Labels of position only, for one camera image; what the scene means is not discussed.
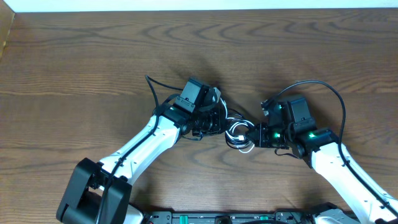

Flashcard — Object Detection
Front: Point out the black USB cable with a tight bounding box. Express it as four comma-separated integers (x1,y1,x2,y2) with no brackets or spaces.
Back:
224,107,256,150

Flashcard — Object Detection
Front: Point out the white USB cable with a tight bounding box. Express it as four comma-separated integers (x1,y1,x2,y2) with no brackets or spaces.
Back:
219,98,256,154

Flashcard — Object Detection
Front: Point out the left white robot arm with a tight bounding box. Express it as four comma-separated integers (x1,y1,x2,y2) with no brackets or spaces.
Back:
56,78,227,223

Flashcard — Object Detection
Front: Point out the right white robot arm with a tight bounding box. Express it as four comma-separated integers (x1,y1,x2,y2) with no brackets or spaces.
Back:
246,95,397,223

